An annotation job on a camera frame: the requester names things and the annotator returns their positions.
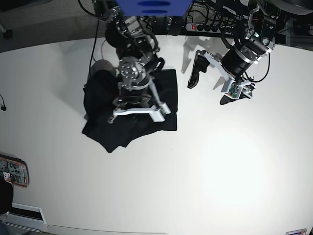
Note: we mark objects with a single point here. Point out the small colourful card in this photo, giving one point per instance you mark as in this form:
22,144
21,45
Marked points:
297,232

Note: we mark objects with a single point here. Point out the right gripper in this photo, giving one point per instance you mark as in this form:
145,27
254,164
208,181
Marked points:
126,99

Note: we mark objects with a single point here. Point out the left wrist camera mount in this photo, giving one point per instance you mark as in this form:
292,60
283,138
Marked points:
233,85

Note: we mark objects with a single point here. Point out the blue plastic bin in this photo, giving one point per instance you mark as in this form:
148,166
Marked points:
154,7

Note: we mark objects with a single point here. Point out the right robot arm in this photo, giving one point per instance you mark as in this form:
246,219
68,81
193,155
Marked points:
136,48

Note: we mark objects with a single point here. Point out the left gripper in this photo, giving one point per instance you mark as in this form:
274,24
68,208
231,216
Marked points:
234,62

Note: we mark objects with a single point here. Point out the black chair wheel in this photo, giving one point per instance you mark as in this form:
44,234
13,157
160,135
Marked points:
8,34

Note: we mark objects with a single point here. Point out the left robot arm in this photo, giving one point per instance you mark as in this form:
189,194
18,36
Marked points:
247,44

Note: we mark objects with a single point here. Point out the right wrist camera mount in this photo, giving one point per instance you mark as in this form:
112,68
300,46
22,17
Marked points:
157,112

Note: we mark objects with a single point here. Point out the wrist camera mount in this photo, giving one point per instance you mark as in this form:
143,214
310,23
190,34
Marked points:
233,85
157,112

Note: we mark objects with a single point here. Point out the white power strip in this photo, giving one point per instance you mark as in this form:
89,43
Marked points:
203,28

